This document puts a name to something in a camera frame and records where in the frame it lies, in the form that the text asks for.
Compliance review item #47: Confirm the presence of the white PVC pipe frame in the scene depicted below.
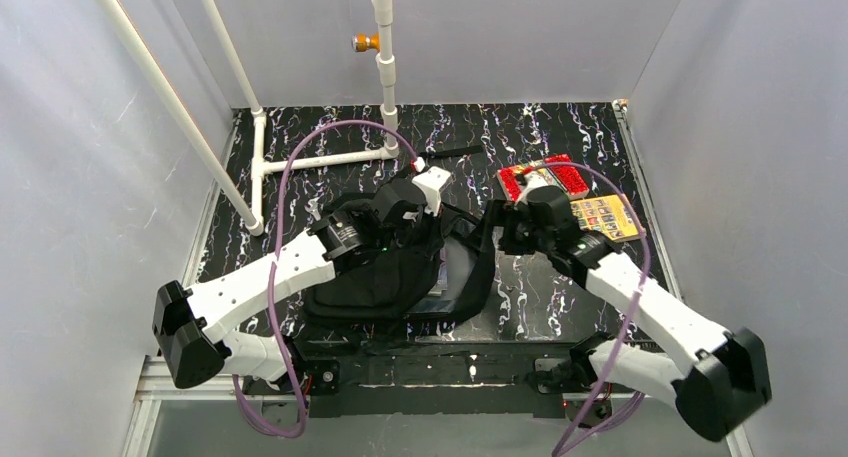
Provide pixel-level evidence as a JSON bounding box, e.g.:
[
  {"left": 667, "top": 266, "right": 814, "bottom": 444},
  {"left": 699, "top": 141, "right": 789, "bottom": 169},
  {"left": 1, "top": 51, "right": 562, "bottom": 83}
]
[{"left": 79, "top": 0, "right": 401, "bottom": 237}]

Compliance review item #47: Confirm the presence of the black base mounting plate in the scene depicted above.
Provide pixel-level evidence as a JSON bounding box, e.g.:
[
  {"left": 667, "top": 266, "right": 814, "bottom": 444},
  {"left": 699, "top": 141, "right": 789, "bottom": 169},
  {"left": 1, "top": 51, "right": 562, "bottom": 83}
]
[{"left": 238, "top": 337, "right": 598, "bottom": 421}]

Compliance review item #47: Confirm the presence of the red colourful cover book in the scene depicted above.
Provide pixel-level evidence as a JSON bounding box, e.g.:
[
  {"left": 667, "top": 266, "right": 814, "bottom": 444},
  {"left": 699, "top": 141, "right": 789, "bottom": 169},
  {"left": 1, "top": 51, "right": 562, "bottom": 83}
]
[{"left": 495, "top": 154, "right": 589, "bottom": 201}]

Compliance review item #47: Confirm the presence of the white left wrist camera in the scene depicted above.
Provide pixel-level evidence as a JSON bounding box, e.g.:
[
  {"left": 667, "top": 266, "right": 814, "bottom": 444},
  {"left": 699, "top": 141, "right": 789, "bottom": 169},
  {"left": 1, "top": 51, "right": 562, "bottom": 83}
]
[{"left": 412, "top": 157, "right": 453, "bottom": 216}]

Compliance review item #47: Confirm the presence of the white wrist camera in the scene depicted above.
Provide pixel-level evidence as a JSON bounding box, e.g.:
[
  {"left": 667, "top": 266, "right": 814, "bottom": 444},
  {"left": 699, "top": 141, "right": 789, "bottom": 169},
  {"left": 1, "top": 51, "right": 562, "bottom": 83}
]
[
  {"left": 412, "top": 157, "right": 453, "bottom": 216},
  {"left": 515, "top": 171, "right": 549, "bottom": 203}
]

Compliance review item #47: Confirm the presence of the orange knob on pipe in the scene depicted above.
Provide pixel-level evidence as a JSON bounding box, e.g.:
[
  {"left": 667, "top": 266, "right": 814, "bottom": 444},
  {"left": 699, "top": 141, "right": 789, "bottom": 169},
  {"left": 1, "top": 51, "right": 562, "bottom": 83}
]
[{"left": 351, "top": 33, "right": 381, "bottom": 53}]

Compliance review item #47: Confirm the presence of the yellow picture cover book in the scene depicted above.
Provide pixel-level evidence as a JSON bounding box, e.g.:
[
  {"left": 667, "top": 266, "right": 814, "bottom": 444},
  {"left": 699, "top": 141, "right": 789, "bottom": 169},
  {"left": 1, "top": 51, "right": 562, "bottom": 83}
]
[{"left": 571, "top": 194, "right": 644, "bottom": 242}]

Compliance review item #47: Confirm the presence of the pale green Gatsby book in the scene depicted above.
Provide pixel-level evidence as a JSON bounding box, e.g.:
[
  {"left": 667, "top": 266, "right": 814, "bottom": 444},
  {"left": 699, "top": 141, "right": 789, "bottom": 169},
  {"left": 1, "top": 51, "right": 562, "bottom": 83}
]
[{"left": 416, "top": 238, "right": 476, "bottom": 314}]

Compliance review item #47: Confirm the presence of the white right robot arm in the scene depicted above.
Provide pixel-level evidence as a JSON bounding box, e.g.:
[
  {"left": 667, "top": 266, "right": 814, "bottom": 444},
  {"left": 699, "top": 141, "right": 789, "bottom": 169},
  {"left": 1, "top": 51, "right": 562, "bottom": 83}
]
[{"left": 485, "top": 186, "right": 772, "bottom": 442}]

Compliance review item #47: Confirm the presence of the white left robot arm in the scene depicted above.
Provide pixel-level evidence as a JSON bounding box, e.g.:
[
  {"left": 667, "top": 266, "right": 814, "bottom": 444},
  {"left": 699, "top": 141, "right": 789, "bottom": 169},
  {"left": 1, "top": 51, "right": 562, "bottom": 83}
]
[{"left": 152, "top": 172, "right": 442, "bottom": 389}]

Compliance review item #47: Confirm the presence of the aluminium rail frame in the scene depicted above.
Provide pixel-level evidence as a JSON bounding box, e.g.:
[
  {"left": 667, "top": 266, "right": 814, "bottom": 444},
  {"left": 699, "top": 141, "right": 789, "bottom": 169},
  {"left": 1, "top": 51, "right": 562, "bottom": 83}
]
[{"left": 122, "top": 99, "right": 757, "bottom": 457}]

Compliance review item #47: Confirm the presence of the black student backpack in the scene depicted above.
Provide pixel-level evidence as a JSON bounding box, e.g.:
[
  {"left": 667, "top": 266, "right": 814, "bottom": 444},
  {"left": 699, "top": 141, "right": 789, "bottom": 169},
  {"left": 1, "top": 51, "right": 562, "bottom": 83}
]
[{"left": 301, "top": 144, "right": 498, "bottom": 329}]

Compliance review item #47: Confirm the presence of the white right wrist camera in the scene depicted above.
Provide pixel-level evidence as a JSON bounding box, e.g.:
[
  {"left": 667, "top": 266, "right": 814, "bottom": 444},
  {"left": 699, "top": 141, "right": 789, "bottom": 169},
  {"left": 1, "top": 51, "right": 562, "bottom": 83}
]
[{"left": 515, "top": 171, "right": 549, "bottom": 203}]

